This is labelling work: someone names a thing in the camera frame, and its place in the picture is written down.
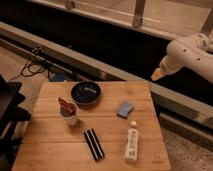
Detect white cup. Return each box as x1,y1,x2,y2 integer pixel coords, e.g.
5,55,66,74
60,103,78,126

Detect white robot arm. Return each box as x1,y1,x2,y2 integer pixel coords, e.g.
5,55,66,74
151,33,213,84

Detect white plastic bottle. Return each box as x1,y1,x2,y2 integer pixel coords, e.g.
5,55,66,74
125,121,139,161

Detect black cables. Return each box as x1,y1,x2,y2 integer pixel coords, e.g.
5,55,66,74
11,45,51,81

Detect metal rail beam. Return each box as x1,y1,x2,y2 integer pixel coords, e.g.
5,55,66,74
0,21,213,129

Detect brown snack packet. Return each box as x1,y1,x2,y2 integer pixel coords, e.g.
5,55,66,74
58,98,76,117

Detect blue box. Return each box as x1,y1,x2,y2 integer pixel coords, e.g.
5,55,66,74
49,73,66,82

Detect black striped block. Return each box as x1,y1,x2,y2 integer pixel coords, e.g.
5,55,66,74
84,129,105,161

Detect black chair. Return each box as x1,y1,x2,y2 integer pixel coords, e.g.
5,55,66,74
0,75,31,171

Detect blue sponge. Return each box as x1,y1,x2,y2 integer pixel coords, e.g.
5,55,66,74
116,101,133,118

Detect dark ceramic bowl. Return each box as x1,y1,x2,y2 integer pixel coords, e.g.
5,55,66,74
71,81,101,105

